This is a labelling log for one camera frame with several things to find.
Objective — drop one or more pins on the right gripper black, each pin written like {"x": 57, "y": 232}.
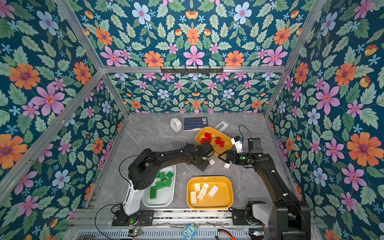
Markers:
{"x": 230, "y": 153}

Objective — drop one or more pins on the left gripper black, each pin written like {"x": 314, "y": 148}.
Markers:
{"x": 202, "y": 155}

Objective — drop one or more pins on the small white lego brick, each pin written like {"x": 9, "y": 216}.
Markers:
{"x": 197, "y": 187}

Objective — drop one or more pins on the cream long lego brick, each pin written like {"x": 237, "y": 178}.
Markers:
{"x": 193, "y": 197}

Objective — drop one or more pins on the white wide lego brick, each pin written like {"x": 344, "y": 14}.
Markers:
{"x": 213, "y": 191}

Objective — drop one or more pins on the green small lego brick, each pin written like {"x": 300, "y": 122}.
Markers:
{"x": 167, "y": 183}

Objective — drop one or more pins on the large green lego plate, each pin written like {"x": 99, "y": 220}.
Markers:
{"x": 153, "y": 192}

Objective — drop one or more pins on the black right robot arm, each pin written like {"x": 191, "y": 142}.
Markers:
{"x": 288, "y": 218}

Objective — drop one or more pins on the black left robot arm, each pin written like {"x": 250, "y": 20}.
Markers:
{"x": 143, "y": 171}

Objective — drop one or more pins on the far yellow plastic bin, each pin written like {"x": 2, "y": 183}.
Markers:
{"x": 215, "y": 134}

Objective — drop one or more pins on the yellow plastic bin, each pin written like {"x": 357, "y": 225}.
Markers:
{"x": 223, "y": 199}
{"x": 215, "y": 134}

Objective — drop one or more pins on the near yellow plastic bin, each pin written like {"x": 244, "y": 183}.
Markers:
{"x": 223, "y": 199}

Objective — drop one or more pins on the dark blue book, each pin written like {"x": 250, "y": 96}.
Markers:
{"x": 195, "y": 123}

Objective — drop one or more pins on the white plastic bin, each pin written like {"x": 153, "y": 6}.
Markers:
{"x": 164, "y": 196}

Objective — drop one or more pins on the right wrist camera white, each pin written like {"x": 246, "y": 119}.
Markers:
{"x": 238, "y": 143}

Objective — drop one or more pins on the black hook rail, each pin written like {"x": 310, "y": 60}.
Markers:
{"x": 192, "y": 70}

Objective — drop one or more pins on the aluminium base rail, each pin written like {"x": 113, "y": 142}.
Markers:
{"x": 162, "y": 217}

